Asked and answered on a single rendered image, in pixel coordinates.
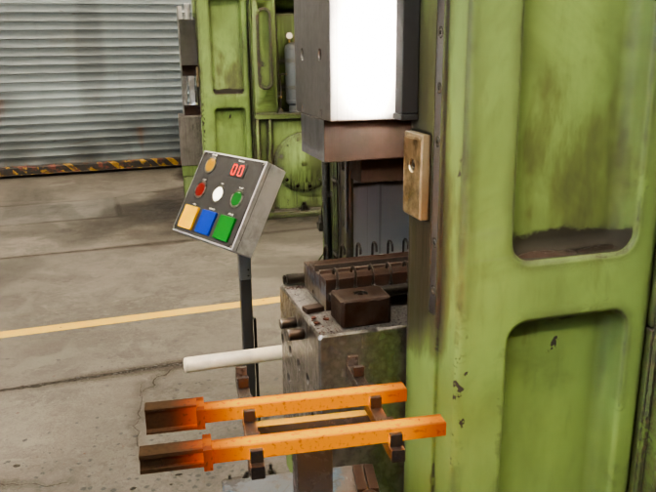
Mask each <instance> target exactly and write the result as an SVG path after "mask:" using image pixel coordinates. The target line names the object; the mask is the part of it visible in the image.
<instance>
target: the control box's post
mask: <svg viewBox="0 0 656 492"><path fill-rule="evenodd" d="M237 259H238V277H239V291H240V311H241V332H242V350H244V349H253V348H254V328H253V305H252V282H251V279H252V272H251V259H250V258H247V257H244V256H241V255H238V254H237ZM246 367H247V376H248V377H249V389H250V393H251V395H253V397H256V374H255V363H253V364H246Z"/></svg>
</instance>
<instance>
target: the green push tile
mask: <svg viewBox="0 0 656 492"><path fill-rule="evenodd" d="M236 220H237V219H236V218H233V217H229V216H226V215H221V216H220V218H219V221H218V223H217V226H216V228H215V231H214V233H213V235H212V237H213V238H215V239H218V240H221V241H223V242H226V243H228V240H229V238H230V235H231V233H232V230H233V228H234V225H235V223H236Z"/></svg>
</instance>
